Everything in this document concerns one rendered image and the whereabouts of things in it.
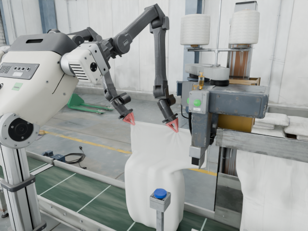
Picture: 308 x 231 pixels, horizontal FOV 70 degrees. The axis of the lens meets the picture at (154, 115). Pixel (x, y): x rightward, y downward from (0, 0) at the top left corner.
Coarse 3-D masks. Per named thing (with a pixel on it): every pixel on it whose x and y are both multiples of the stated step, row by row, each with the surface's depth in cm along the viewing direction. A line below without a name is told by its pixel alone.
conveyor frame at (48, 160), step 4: (28, 152) 244; (32, 152) 244; (28, 156) 246; (32, 156) 243; (36, 156) 239; (40, 156) 235; (44, 156) 234; (40, 160) 237; (44, 160) 233; (48, 160) 230; (52, 160) 229; (48, 164) 227; (52, 164) 230; (40, 168) 218; (44, 168) 218; (32, 172) 211; (36, 172) 211; (0, 180) 191
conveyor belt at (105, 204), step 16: (48, 176) 203; (64, 176) 203; (80, 176) 203; (48, 192) 180; (64, 192) 180; (80, 192) 180; (96, 192) 180; (112, 192) 180; (80, 208) 162; (96, 208) 162; (112, 208) 162; (112, 224) 147; (128, 224) 147; (192, 224) 146; (208, 224) 146; (224, 224) 146
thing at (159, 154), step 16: (144, 128) 134; (160, 128) 129; (144, 144) 137; (160, 144) 132; (176, 144) 127; (128, 160) 142; (144, 160) 136; (160, 160) 133; (176, 160) 129; (128, 176) 141; (144, 176) 134; (160, 176) 129; (176, 176) 128; (128, 192) 144; (144, 192) 136; (176, 192) 129; (128, 208) 148; (144, 208) 139; (176, 208) 131; (144, 224) 146; (176, 224) 135
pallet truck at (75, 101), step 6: (72, 96) 606; (78, 96) 624; (72, 102) 604; (78, 102) 621; (72, 108) 591; (78, 108) 580; (84, 108) 573; (90, 108) 573; (102, 108) 591; (108, 108) 581; (114, 108) 586
